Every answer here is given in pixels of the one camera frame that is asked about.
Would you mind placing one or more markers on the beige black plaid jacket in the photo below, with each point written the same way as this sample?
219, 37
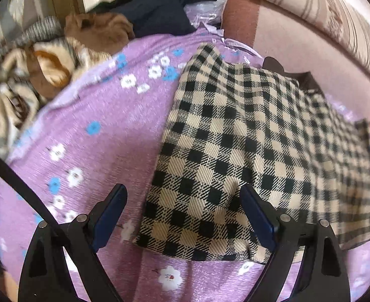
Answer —
235, 138

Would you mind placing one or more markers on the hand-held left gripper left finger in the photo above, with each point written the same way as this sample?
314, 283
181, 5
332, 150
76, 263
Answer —
108, 220

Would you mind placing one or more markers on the grey houndstooth cloth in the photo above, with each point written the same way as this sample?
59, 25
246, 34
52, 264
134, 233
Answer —
37, 30

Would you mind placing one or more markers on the tan brown patterned blanket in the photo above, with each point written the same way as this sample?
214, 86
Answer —
21, 81

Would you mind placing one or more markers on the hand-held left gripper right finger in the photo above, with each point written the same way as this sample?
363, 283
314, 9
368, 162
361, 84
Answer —
257, 218

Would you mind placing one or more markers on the clear plastic bag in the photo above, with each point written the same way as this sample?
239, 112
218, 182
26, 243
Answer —
204, 14

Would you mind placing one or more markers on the striped floral beige pillow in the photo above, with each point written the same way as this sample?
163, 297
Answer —
329, 9

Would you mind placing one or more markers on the purple floral bed sheet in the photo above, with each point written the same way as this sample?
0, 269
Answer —
109, 151

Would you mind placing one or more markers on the dark navy garment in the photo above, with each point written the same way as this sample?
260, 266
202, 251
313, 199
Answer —
160, 6

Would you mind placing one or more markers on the brown garment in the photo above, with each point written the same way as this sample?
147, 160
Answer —
100, 31

